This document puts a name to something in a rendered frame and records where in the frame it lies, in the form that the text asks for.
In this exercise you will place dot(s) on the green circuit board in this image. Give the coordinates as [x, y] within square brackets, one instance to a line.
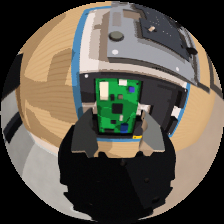
[117, 103]

